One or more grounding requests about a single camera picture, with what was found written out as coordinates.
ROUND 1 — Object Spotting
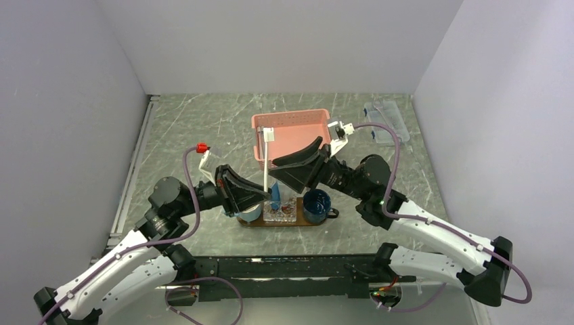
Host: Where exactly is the light blue mug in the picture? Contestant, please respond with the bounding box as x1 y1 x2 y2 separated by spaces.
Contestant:
225 204 263 223

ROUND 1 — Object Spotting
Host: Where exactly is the dark blue mug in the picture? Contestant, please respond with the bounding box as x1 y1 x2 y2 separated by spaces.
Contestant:
302 189 340 225

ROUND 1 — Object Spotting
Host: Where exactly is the pink plastic basket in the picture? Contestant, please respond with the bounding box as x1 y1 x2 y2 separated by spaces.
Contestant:
251 109 331 169

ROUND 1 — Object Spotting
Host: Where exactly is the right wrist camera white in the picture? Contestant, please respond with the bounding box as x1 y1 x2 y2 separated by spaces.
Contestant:
327 118 355 157

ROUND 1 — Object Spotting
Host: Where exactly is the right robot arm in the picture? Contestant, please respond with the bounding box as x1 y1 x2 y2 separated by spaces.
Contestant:
269 137 512 307

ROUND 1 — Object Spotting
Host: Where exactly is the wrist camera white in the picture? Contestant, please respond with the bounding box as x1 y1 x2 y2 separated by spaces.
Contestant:
196 143 221 184
327 118 355 157

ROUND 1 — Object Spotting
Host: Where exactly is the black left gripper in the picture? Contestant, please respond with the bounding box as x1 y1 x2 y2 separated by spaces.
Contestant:
175 164 271 217

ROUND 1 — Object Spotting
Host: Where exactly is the clear plastic storage box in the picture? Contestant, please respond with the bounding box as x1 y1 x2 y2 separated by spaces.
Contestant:
363 100 411 146

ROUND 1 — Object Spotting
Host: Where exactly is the clear acrylic holder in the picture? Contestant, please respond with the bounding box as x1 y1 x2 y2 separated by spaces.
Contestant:
263 198 297 225

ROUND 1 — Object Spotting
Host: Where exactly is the blue toothpaste tube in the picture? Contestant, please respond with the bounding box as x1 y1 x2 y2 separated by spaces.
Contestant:
270 180 281 211

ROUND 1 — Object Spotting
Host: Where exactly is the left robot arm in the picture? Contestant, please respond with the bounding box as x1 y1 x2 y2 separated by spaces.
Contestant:
34 165 271 324

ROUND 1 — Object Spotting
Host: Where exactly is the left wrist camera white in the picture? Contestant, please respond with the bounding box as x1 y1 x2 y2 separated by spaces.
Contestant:
196 143 221 184

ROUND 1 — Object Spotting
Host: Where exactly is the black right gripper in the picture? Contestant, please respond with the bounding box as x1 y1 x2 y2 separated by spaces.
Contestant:
269 136 368 200

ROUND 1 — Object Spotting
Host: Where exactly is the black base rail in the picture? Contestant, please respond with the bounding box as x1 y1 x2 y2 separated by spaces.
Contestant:
174 254 398 302

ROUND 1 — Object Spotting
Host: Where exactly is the brown wooden oval tray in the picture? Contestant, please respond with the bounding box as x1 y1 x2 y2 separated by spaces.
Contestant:
236 197 328 227

